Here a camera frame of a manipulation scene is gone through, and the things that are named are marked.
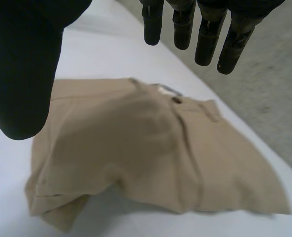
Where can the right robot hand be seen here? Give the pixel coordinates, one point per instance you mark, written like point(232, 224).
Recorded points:
point(20, 74)

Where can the beige shorts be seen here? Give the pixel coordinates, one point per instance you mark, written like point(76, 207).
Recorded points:
point(141, 153)

